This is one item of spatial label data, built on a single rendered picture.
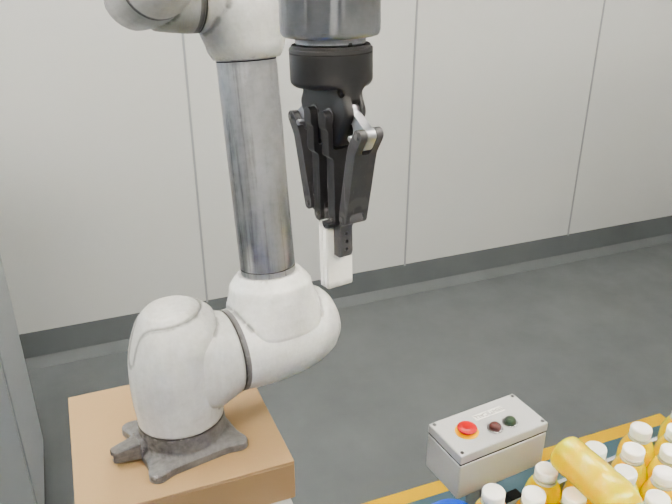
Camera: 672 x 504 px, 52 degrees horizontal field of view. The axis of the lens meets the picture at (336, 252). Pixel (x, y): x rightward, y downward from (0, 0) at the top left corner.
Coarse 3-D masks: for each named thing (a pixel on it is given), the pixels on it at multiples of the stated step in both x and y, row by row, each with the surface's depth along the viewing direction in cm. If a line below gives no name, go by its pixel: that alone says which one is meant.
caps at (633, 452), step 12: (636, 432) 129; (648, 432) 129; (588, 444) 126; (600, 444) 126; (624, 444) 126; (636, 444) 126; (600, 456) 124; (624, 456) 125; (636, 456) 124; (660, 456) 126; (624, 468) 121; (660, 468) 121; (636, 480) 120; (660, 480) 119; (648, 492) 116; (660, 492) 116
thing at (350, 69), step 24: (312, 48) 59; (336, 48) 58; (360, 48) 60; (312, 72) 59; (336, 72) 59; (360, 72) 60; (312, 96) 64; (336, 96) 61; (360, 96) 61; (336, 120) 62; (336, 144) 63
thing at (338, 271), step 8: (328, 232) 67; (328, 240) 67; (328, 248) 68; (328, 256) 68; (336, 256) 69; (344, 256) 69; (328, 264) 68; (336, 264) 69; (344, 264) 70; (328, 272) 69; (336, 272) 69; (344, 272) 70; (328, 280) 69; (336, 280) 70; (344, 280) 70; (328, 288) 70
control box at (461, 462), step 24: (480, 408) 132; (504, 408) 132; (528, 408) 132; (432, 432) 127; (456, 432) 126; (480, 432) 126; (504, 432) 126; (528, 432) 127; (432, 456) 129; (456, 456) 122; (480, 456) 123; (504, 456) 126; (528, 456) 130; (456, 480) 123; (480, 480) 126
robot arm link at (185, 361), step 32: (160, 320) 114; (192, 320) 115; (224, 320) 122; (128, 352) 118; (160, 352) 113; (192, 352) 114; (224, 352) 118; (160, 384) 114; (192, 384) 115; (224, 384) 119; (160, 416) 117; (192, 416) 118
